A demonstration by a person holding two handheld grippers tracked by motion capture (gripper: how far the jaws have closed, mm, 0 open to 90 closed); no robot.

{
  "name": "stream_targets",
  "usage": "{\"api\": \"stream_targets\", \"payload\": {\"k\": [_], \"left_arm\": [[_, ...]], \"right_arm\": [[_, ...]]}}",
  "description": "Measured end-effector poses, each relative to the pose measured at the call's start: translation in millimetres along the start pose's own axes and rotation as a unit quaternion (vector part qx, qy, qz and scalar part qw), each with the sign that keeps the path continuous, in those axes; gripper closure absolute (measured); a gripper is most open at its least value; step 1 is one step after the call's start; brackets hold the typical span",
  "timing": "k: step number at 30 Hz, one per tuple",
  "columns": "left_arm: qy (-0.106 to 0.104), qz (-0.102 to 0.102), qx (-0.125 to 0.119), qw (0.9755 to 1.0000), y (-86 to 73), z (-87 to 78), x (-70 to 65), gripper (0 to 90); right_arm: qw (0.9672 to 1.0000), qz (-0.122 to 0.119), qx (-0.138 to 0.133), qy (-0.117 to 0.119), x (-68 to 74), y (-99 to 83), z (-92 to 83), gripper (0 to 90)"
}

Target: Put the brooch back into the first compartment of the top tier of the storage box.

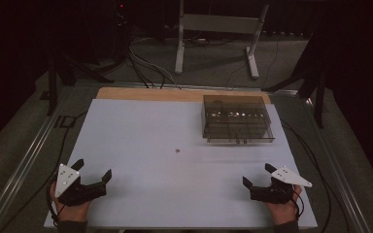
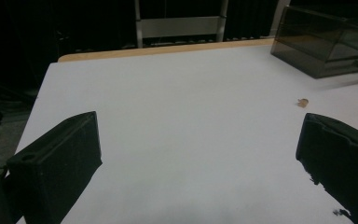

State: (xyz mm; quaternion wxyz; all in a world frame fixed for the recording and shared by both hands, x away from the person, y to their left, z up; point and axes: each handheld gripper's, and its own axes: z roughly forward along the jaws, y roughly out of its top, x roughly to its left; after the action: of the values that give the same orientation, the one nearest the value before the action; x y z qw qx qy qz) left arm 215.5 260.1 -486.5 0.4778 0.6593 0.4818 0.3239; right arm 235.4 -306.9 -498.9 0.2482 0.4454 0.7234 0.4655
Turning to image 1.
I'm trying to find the bundle of floor cables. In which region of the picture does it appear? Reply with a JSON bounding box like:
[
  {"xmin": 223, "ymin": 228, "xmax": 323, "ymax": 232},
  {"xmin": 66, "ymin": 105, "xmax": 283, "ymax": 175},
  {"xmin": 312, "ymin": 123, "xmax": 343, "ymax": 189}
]
[{"xmin": 126, "ymin": 37, "xmax": 183, "ymax": 90}]

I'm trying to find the white metal stand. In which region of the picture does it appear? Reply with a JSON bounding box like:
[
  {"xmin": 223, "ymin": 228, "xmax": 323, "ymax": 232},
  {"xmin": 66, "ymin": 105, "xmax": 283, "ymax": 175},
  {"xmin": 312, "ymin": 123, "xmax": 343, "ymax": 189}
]
[{"xmin": 174, "ymin": 0, "xmax": 271, "ymax": 81}]

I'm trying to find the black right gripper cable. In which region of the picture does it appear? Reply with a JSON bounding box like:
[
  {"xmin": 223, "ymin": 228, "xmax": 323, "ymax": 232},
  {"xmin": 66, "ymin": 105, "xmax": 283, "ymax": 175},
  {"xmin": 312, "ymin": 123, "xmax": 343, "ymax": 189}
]
[{"xmin": 280, "ymin": 118, "xmax": 351, "ymax": 233}]

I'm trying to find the person's left hand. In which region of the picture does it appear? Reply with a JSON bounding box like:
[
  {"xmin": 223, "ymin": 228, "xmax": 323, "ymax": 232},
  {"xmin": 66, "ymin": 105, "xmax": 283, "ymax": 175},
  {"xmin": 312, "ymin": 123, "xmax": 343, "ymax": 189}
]
[{"xmin": 50, "ymin": 181, "xmax": 92, "ymax": 224}]

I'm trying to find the clear plastic compartment box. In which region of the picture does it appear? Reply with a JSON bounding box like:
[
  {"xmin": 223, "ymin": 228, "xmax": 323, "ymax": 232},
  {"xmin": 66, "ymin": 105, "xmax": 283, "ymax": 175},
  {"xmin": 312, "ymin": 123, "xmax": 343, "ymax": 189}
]
[{"xmin": 201, "ymin": 94, "xmax": 276, "ymax": 145}]

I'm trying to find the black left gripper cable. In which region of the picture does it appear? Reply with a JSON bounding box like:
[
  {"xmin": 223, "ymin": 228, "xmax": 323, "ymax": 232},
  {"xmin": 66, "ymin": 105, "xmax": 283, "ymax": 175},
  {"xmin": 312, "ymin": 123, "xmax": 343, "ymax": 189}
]
[{"xmin": 0, "ymin": 111, "xmax": 89, "ymax": 233}]

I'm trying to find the thin black floor cable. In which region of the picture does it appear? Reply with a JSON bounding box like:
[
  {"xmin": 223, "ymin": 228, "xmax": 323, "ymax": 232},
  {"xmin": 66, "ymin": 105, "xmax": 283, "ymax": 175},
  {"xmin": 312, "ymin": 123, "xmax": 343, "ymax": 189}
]
[{"xmin": 223, "ymin": 32, "xmax": 284, "ymax": 91}]

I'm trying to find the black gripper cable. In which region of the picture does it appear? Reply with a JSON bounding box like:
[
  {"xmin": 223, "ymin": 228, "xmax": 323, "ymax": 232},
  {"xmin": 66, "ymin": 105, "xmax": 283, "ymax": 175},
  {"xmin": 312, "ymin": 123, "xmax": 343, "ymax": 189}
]
[
  {"xmin": 280, "ymin": 118, "xmax": 351, "ymax": 233},
  {"xmin": 0, "ymin": 111, "xmax": 89, "ymax": 233}
]

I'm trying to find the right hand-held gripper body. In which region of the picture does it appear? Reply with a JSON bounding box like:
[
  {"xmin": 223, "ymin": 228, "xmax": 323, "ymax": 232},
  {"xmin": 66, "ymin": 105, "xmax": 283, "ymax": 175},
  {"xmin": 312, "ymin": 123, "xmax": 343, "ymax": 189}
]
[{"xmin": 249, "ymin": 165, "xmax": 314, "ymax": 205}]

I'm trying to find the person's right hand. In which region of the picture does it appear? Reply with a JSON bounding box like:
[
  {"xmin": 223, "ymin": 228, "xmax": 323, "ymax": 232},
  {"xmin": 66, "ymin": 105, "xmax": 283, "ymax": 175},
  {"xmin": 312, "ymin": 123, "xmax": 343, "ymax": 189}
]
[{"xmin": 264, "ymin": 183, "xmax": 303, "ymax": 226}]

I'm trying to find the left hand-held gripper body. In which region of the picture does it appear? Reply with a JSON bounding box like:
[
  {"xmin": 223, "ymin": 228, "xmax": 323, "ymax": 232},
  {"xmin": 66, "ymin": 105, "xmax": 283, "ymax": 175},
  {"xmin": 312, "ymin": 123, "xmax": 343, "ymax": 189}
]
[{"xmin": 54, "ymin": 163, "xmax": 108, "ymax": 208}]

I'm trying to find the black tripod stand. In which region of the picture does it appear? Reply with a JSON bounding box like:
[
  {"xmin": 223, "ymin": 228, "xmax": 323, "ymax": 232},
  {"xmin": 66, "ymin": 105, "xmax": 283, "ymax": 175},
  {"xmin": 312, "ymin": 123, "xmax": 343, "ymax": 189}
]
[
  {"xmin": 260, "ymin": 30, "xmax": 327, "ymax": 129},
  {"xmin": 46, "ymin": 51, "xmax": 115, "ymax": 117}
]

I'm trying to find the aluminium frame rail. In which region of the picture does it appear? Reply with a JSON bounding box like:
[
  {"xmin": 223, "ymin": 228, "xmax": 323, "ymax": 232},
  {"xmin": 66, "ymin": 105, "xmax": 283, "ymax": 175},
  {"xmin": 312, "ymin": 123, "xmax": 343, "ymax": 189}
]
[
  {"xmin": 0, "ymin": 91, "xmax": 76, "ymax": 233},
  {"xmin": 74, "ymin": 81, "xmax": 300, "ymax": 97},
  {"xmin": 299, "ymin": 93, "xmax": 373, "ymax": 233}
]

